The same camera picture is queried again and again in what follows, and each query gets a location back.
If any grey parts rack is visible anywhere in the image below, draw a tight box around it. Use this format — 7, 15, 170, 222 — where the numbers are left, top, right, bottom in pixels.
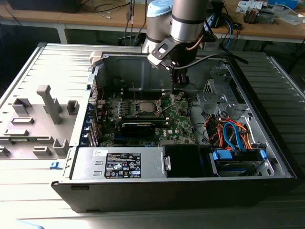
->
0, 84, 81, 161

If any wooden desk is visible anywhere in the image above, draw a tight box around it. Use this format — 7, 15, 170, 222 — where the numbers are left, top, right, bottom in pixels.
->
0, 1, 147, 45
206, 0, 305, 52

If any grey green electronic module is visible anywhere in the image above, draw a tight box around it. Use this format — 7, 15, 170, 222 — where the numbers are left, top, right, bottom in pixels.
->
256, 9, 275, 24

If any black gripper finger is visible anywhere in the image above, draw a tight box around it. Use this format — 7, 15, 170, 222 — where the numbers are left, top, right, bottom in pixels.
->
171, 68, 181, 94
178, 71, 191, 90

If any silver metal drive cage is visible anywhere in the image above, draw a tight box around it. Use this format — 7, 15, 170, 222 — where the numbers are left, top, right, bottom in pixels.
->
195, 66, 250, 121

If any grey power supply unit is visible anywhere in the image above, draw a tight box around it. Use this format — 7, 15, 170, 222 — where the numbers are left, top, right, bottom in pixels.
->
70, 147, 167, 180

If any black graphics card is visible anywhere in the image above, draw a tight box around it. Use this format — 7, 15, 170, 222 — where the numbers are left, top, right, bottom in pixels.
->
121, 122, 156, 138

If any black camera cable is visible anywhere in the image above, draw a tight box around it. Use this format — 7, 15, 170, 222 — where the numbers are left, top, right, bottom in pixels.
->
173, 53, 250, 70

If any orange power wire bundle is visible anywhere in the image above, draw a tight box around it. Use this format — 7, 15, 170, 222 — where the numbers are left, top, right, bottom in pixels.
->
204, 116, 255, 151

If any silver topped CPU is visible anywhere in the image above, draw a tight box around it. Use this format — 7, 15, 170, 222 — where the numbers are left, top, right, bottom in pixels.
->
139, 101, 156, 114

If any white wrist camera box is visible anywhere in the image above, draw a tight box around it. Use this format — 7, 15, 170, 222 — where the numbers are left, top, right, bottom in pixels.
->
147, 39, 179, 70

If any dark CPU cooler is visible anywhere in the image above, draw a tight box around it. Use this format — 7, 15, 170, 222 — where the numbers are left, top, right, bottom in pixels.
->
243, 6, 258, 24

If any beige plastic block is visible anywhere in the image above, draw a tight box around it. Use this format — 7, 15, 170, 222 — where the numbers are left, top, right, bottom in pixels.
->
89, 51, 104, 68

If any CPU socket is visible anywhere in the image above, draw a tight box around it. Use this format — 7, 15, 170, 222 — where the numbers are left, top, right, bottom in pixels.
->
134, 98, 166, 118

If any metal socket cover frame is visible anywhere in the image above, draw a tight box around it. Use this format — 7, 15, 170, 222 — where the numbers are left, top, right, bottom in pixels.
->
157, 92, 177, 113

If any hard disk in blue carrier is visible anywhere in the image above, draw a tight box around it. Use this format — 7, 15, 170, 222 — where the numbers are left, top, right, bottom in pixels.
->
209, 147, 269, 177

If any green motherboard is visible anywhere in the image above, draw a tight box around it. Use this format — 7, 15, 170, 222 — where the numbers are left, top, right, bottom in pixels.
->
97, 90, 198, 147

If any black box device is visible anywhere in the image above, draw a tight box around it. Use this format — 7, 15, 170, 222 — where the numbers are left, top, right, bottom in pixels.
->
8, 0, 81, 14

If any green RAM stick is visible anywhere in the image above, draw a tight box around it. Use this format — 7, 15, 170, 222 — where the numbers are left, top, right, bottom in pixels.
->
10, 136, 52, 143

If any black RAM slot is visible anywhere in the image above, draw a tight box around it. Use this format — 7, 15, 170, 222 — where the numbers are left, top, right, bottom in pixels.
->
122, 114, 165, 119
121, 88, 165, 95
122, 118, 166, 123
121, 94, 165, 100

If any black open PC case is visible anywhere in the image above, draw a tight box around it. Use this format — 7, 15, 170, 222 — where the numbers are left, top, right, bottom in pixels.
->
51, 51, 300, 214

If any blue flat data cable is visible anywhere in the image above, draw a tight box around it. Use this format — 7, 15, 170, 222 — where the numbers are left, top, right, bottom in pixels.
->
223, 123, 237, 151
230, 120, 249, 153

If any black monitor stand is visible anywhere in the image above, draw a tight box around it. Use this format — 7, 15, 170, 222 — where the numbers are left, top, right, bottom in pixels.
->
213, 0, 226, 29

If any blue cardboard box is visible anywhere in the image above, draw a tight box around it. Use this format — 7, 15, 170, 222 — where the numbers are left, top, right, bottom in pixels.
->
268, 0, 299, 8

